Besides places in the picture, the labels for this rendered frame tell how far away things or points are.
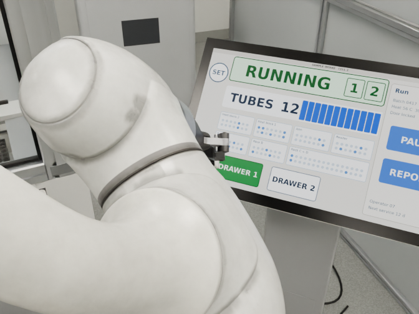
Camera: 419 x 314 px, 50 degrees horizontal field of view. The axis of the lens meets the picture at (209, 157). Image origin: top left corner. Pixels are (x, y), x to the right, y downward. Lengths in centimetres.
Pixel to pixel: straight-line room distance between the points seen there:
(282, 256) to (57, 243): 90
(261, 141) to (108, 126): 56
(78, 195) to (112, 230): 79
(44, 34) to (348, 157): 58
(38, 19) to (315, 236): 70
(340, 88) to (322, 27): 122
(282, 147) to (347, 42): 116
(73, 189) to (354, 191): 58
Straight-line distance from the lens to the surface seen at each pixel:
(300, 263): 110
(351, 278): 210
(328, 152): 86
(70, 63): 35
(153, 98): 37
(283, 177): 86
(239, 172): 88
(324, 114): 87
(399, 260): 199
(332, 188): 85
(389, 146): 86
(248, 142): 88
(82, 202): 106
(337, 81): 89
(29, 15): 86
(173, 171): 35
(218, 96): 92
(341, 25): 200
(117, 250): 25
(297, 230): 103
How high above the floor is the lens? 152
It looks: 34 degrees down
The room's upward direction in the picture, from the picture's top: straight up
